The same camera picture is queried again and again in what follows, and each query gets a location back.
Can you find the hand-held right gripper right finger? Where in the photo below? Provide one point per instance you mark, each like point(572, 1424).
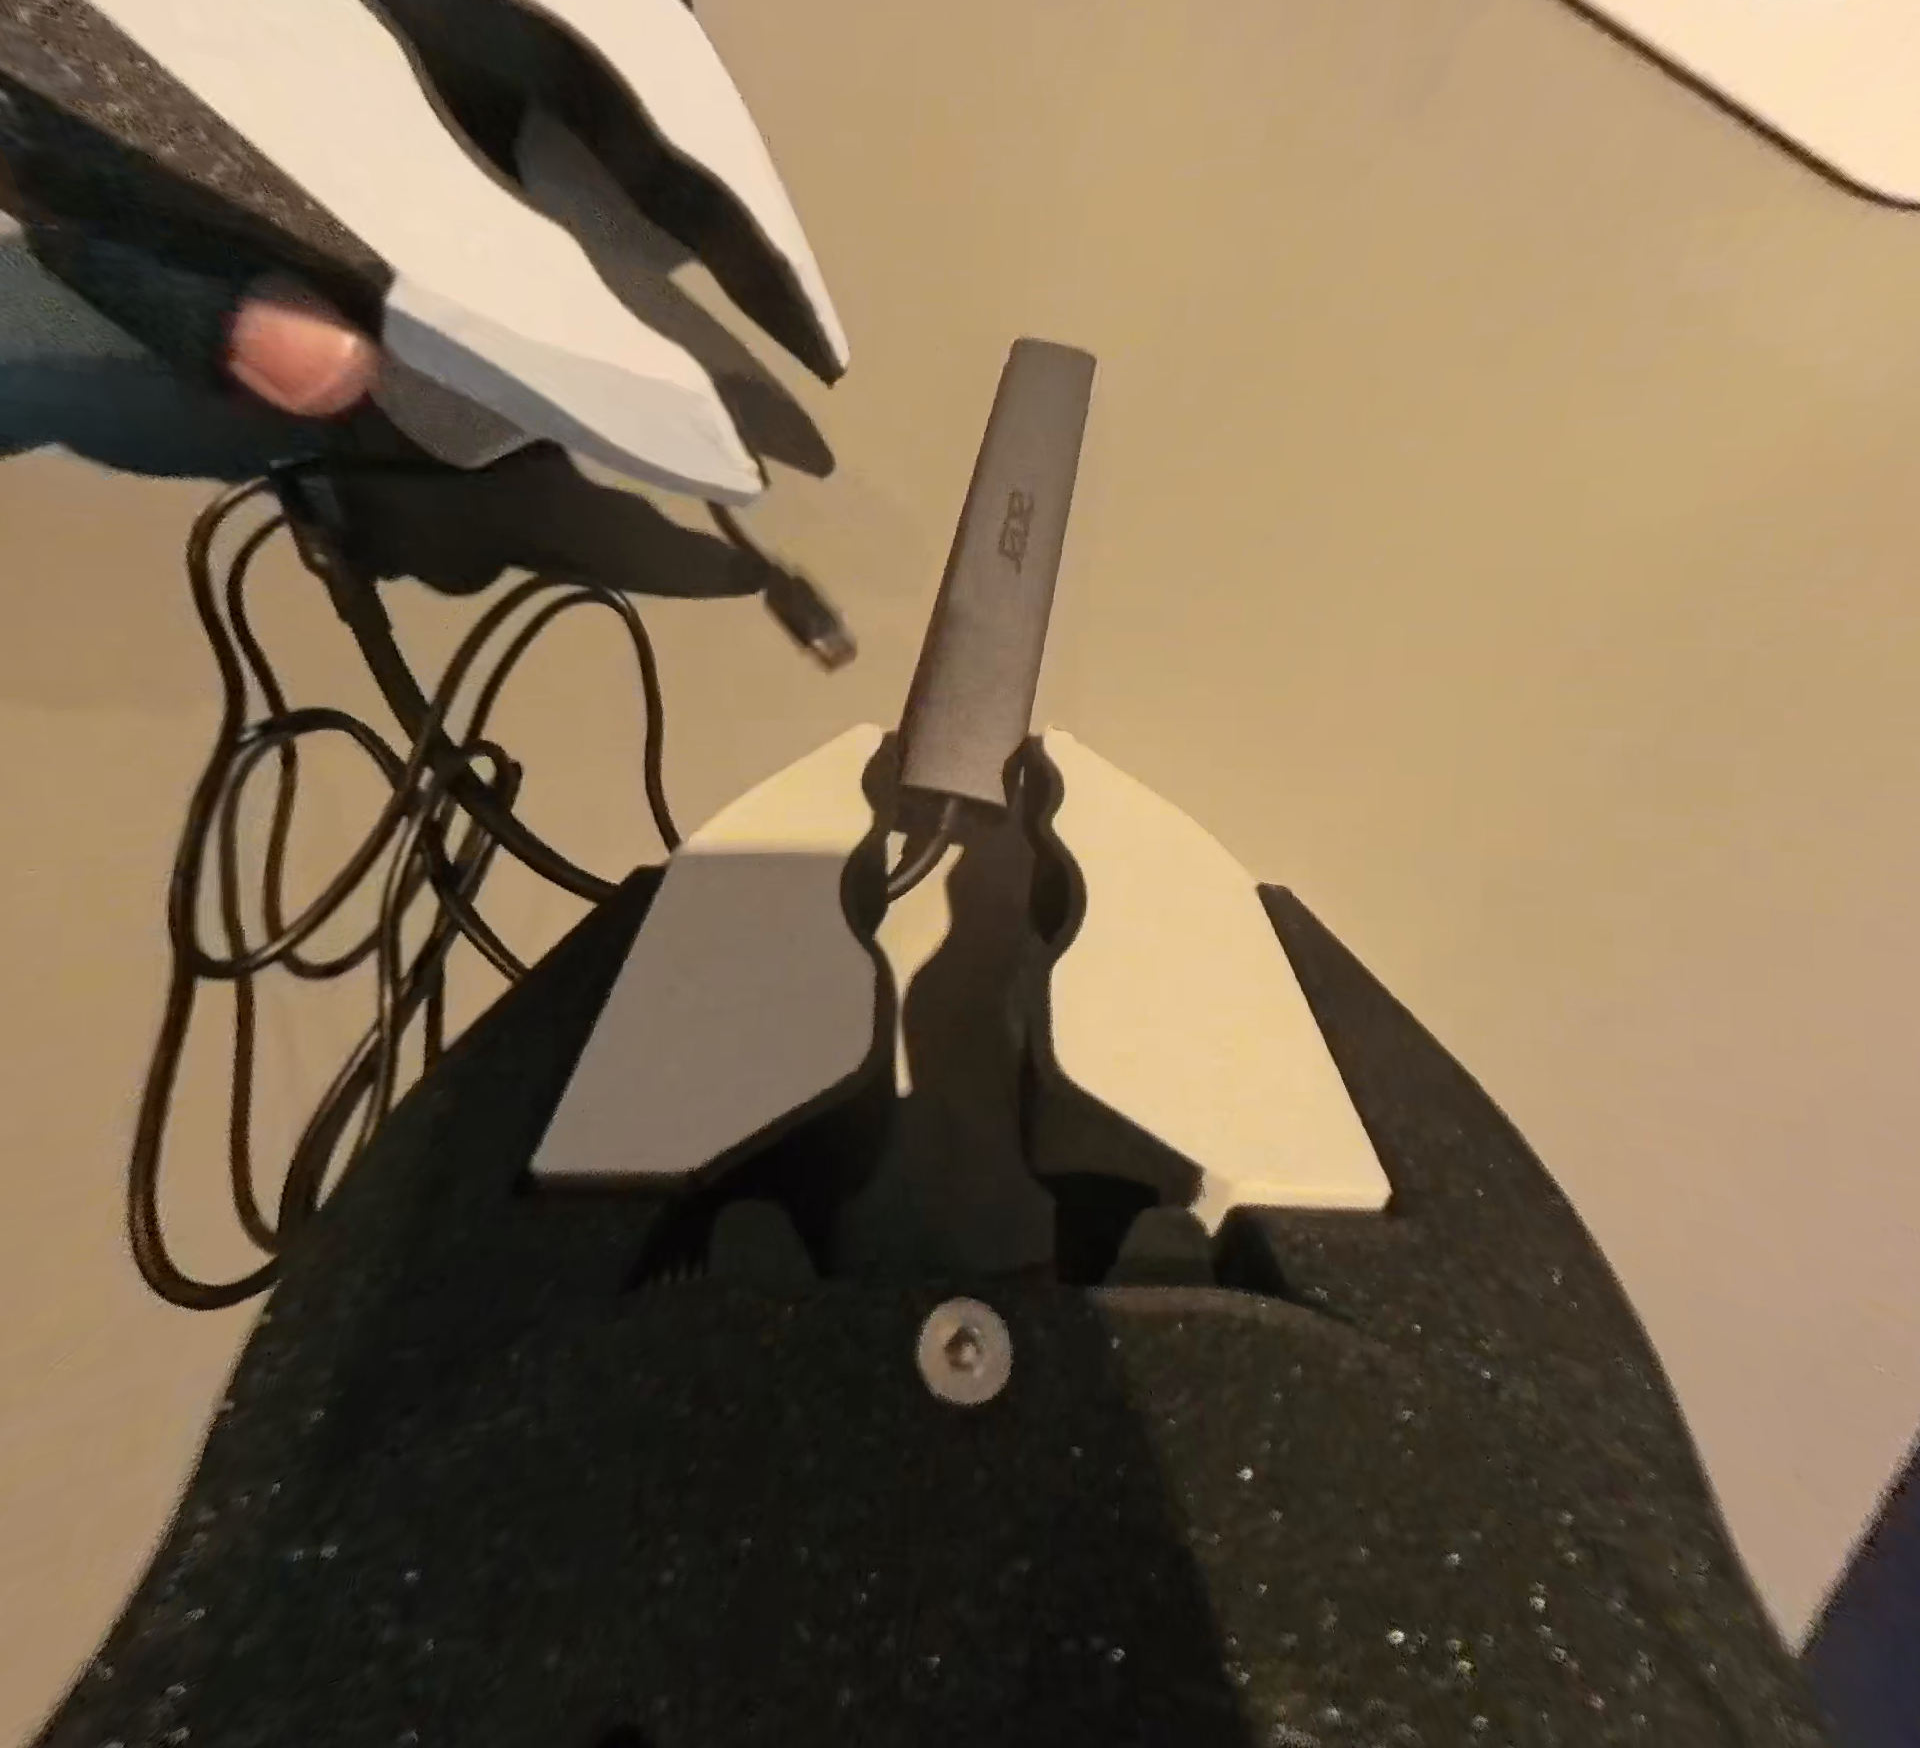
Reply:
point(1200, 1028)

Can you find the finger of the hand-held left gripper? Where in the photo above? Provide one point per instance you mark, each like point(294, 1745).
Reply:
point(376, 158)
point(630, 24)

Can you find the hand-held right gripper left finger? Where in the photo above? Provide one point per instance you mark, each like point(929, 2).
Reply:
point(722, 1012)

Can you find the dark blue cloth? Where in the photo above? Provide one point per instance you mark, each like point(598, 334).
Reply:
point(1882, 1691)

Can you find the person's left hand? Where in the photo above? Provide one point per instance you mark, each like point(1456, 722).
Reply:
point(301, 359)

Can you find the grey usb hub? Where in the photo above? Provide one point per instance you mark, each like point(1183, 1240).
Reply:
point(998, 578)

